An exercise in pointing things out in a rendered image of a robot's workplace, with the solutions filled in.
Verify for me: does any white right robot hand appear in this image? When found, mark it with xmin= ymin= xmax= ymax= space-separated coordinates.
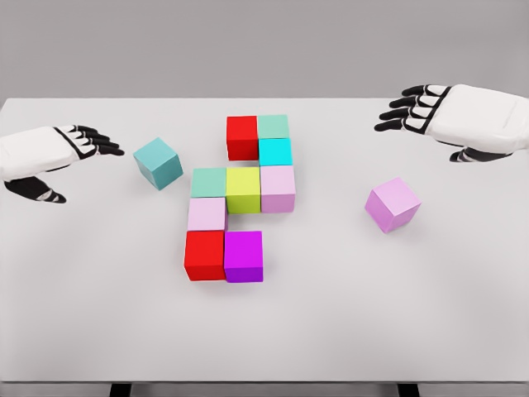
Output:
xmin=374 ymin=84 xmax=529 ymax=163

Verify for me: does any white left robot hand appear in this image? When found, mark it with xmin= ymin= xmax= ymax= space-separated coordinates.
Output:
xmin=0 ymin=124 xmax=126 ymax=204

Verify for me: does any orchid pink cube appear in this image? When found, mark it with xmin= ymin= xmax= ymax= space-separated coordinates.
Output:
xmin=364 ymin=176 xmax=422 ymax=235

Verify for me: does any teal cube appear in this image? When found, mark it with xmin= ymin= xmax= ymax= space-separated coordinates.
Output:
xmin=132 ymin=137 xmax=184 ymax=191

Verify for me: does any mint green cube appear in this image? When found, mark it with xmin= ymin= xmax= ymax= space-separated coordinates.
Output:
xmin=257 ymin=114 xmax=290 ymax=141
xmin=190 ymin=167 xmax=227 ymax=199

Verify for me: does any pale pink cube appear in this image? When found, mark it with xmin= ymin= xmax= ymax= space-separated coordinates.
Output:
xmin=187 ymin=197 xmax=229 ymax=232
xmin=260 ymin=165 xmax=297 ymax=214

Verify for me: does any red cube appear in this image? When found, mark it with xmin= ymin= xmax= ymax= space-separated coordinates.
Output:
xmin=226 ymin=115 xmax=260 ymax=161
xmin=183 ymin=230 xmax=226 ymax=283

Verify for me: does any cyan cube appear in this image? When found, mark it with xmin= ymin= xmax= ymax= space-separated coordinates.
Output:
xmin=258 ymin=137 xmax=293 ymax=167

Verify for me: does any yellow-green cube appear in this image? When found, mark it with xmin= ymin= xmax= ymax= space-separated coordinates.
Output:
xmin=225 ymin=166 xmax=262 ymax=215

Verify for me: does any magenta cube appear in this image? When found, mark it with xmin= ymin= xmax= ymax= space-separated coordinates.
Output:
xmin=223 ymin=230 xmax=265 ymax=285

